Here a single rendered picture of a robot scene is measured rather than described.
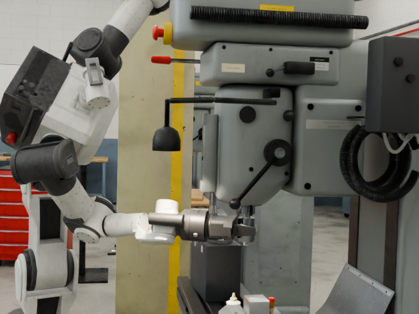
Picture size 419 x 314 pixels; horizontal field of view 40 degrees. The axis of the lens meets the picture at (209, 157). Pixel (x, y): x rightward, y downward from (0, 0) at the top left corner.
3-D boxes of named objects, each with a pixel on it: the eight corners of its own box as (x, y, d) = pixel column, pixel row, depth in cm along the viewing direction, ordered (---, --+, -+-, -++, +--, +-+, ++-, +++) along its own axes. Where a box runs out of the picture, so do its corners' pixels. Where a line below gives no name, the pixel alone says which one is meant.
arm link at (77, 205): (68, 240, 179) (37, 199, 162) (86, 206, 186) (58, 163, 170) (101, 246, 175) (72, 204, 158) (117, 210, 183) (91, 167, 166)
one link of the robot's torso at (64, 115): (-25, 165, 177) (-5, 101, 150) (21, 87, 197) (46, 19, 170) (65, 205, 184) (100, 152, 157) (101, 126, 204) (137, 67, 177)
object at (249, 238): (254, 238, 163) (254, 219, 163) (254, 242, 158) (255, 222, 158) (237, 238, 163) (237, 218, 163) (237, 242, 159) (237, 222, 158)
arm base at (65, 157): (20, 197, 159) (4, 163, 152) (34, 170, 169) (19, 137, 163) (72, 190, 156) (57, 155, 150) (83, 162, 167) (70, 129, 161)
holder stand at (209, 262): (204, 302, 190) (206, 242, 189) (189, 284, 212) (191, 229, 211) (240, 300, 194) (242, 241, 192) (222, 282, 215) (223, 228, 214)
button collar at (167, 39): (164, 43, 151) (164, 19, 150) (162, 45, 157) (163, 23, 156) (172, 43, 151) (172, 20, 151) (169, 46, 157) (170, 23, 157)
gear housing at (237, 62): (213, 81, 144) (214, 40, 144) (198, 86, 168) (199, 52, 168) (341, 86, 150) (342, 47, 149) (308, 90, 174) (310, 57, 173)
